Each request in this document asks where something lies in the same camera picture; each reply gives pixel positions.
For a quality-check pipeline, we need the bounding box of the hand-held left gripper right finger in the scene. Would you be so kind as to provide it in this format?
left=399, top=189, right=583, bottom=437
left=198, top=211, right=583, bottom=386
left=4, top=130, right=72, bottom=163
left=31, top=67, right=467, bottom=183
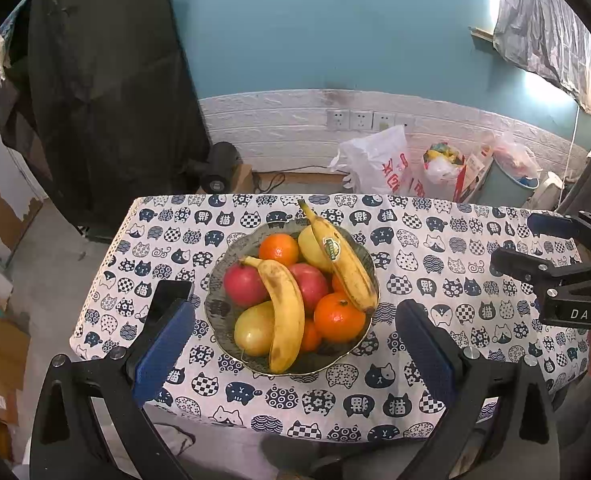
left=395, top=298, right=561, bottom=480

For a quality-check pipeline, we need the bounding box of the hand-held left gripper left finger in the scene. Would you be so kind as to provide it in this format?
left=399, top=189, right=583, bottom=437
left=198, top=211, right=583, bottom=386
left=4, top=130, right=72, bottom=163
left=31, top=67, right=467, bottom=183
left=29, top=280, right=196, bottom=480

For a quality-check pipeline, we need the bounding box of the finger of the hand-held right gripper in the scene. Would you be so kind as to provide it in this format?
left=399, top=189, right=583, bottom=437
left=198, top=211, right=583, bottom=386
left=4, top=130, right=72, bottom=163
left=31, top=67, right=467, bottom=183
left=490, top=246, right=591, bottom=301
left=527, top=211, right=591, bottom=249

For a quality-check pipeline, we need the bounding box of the green glass bowl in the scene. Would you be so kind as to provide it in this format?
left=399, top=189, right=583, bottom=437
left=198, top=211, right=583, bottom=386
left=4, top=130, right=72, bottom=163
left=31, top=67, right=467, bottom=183
left=204, top=218, right=381, bottom=376

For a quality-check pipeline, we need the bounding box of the red apple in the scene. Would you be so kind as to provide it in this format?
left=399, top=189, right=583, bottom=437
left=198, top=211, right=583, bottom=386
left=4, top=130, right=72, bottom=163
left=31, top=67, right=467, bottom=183
left=223, top=261, right=269, bottom=309
left=288, top=262, right=331, bottom=314

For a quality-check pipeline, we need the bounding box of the yellow banana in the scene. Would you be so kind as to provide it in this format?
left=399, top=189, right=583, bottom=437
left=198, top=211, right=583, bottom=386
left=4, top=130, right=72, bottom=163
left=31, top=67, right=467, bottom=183
left=240, top=255, right=307, bottom=375
left=297, top=198, right=381, bottom=315

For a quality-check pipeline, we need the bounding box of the cat print tablecloth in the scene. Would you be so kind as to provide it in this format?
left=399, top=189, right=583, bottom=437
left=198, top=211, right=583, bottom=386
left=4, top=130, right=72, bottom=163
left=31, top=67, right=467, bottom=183
left=68, top=192, right=591, bottom=444

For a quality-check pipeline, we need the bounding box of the white plastic stool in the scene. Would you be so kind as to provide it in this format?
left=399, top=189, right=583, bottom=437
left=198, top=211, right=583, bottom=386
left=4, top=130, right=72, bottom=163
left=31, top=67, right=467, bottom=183
left=527, top=170, right=569, bottom=209

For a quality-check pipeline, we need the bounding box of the grey blue trash bin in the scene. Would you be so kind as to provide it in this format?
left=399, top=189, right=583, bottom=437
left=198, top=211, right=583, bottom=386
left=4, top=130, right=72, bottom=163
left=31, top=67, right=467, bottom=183
left=485, top=160, right=541, bottom=206

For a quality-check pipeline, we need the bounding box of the clear plastic bin liner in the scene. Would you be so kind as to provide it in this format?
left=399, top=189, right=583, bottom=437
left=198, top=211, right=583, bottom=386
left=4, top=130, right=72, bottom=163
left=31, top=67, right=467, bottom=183
left=490, top=132, right=544, bottom=181

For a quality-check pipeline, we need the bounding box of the white red paper box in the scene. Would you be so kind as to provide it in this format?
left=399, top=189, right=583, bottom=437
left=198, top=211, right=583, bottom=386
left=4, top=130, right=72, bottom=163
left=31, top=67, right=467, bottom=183
left=457, top=143, right=494, bottom=201

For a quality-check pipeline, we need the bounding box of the red white shopping bag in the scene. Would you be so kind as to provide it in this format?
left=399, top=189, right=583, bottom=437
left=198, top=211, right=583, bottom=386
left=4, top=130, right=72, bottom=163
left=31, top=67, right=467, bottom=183
left=410, top=142, right=469, bottom=204

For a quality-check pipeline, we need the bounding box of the brown cardboard box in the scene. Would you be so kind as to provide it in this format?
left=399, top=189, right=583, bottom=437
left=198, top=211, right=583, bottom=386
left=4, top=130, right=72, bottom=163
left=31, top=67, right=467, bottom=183
left=0, top=285, right=31, bottom=428

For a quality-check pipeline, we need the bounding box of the white plastic bag red print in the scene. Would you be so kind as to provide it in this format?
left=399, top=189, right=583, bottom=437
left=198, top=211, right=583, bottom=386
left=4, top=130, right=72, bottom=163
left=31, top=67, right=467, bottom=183
left=331, top=124, right=411, bottom=196

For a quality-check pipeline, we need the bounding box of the black cylindrical device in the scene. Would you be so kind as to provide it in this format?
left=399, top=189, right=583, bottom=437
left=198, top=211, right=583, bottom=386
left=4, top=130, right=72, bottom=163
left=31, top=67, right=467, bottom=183
left=187, top=141, right=244, bottom=194

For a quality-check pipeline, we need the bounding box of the grey crinkled curtain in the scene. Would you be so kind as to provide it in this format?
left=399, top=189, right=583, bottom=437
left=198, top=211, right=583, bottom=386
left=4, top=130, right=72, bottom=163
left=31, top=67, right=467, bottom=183
left=492, top=0, right=591, bottom=124

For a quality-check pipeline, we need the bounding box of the large black panel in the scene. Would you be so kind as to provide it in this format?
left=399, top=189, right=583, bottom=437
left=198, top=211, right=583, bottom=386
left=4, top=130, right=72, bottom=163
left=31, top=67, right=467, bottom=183
left=0, top=0, right=211, bottom=232

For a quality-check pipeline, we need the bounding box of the white hanging cord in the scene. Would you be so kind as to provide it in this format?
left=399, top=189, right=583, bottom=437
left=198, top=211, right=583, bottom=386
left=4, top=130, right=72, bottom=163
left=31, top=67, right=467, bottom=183
left=565, top=104, right=579, bottom=186

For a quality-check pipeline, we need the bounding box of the black floor cable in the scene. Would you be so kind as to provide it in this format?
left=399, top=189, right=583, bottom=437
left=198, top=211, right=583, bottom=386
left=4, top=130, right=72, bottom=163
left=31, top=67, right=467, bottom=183
left=252, top=164, right=347, bottom=194

